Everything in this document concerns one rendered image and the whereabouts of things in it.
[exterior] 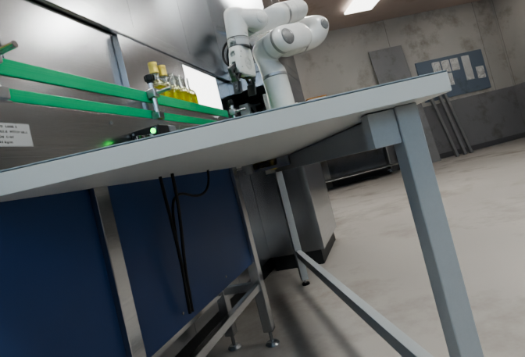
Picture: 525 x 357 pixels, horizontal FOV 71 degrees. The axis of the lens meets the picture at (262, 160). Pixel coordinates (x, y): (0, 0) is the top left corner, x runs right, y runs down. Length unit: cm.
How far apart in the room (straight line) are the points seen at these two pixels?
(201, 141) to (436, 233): 41
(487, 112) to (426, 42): 227
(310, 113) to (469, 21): 1050
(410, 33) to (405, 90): 945
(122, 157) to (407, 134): 45
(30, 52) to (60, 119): 50
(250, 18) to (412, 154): 84
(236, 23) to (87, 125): 66
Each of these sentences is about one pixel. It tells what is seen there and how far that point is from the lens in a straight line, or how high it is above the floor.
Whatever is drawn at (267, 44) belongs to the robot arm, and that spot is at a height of 110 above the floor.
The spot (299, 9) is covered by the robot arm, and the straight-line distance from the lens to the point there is 154.
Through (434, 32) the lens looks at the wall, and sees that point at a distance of 1040.
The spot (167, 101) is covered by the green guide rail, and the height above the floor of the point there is 95.
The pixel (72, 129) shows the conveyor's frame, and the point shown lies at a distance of 82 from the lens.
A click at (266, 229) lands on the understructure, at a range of 252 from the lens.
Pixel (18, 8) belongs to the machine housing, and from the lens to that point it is 133.
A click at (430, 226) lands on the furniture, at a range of 68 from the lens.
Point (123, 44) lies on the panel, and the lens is 160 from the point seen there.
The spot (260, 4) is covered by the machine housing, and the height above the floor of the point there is 175.
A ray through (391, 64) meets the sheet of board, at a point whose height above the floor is 244.
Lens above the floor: 66
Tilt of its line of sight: 2 degrees up
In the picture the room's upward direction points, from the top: 14 degrees counter-clockwise
